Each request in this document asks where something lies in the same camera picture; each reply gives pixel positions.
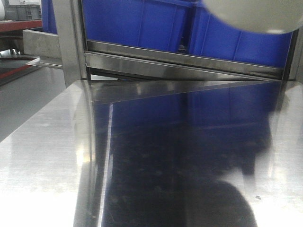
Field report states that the stainless steel shelf rack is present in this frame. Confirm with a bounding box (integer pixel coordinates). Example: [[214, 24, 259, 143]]
[[0, 0, 303, 227]]

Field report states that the grey plastic crate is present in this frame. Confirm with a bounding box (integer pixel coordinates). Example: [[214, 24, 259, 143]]
[[4, 5, 42, 20]]

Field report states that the large blue bin upper shelf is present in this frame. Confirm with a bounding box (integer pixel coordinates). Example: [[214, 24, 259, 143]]
[[41, 0, 194, 53]]

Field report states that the white plastic bin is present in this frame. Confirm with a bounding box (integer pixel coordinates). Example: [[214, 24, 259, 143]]
[[203, 0, 303, 35]]

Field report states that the red conveyor table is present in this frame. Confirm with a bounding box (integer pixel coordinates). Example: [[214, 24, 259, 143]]
[[0, 19, 42, 35]]

